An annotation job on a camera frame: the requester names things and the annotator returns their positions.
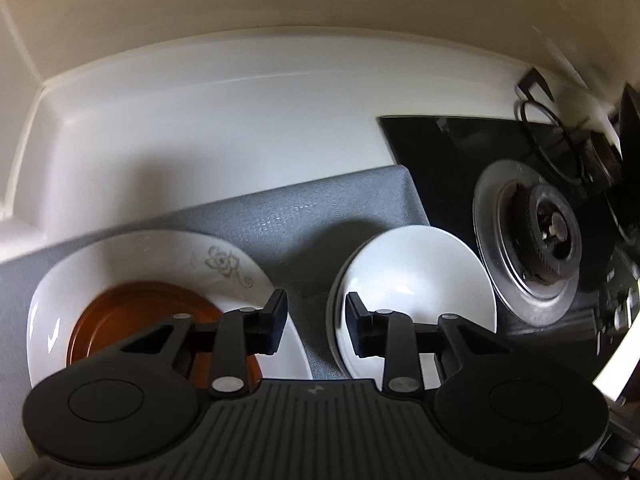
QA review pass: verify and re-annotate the large white floral square plate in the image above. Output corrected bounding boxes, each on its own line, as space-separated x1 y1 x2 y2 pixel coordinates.
25 228 315 391

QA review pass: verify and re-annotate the small white bowl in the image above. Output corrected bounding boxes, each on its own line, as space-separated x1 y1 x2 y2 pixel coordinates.
326 226 497 386

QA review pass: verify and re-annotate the grey table mat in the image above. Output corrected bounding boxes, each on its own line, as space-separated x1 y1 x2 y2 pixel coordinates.
1 166 427 478

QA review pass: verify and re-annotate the brown orange plate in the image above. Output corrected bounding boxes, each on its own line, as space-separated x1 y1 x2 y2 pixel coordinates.
65 281 262 391

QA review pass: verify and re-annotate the black glass gas stove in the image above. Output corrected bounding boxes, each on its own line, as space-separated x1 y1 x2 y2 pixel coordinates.
378 116 639 362

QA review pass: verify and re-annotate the black iron pan support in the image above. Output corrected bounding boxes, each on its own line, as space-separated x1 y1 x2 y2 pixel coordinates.
514 67 588 186

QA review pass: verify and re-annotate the black wok lid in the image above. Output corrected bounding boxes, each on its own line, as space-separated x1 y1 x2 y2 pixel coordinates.
608 82 639 244

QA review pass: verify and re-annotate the silver gas burner ring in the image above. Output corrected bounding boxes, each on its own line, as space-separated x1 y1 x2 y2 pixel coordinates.
472 159 584 328

